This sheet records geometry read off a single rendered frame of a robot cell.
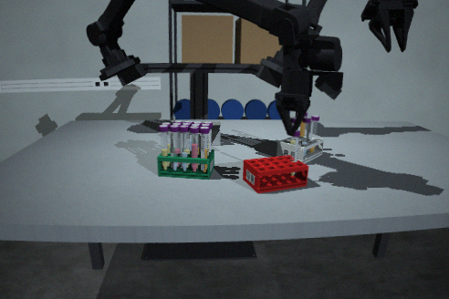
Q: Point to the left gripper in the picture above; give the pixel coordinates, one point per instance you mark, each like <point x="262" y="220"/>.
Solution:
<point x="395" y="13"/>

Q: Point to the red tube rack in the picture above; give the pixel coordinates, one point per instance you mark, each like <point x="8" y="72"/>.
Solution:
<point x="254" y="169"/>

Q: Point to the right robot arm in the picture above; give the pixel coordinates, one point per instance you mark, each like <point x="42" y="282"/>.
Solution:
<point x="322" y="53"/>

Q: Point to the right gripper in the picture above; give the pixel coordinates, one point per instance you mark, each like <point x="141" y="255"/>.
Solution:
<point x="284" y="105"/>

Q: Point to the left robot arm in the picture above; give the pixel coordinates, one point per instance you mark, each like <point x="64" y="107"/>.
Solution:
<point x="314" y="8"/>

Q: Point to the green tube rack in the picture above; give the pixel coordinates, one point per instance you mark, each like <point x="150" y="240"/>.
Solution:
<point x="189" y="173"/>

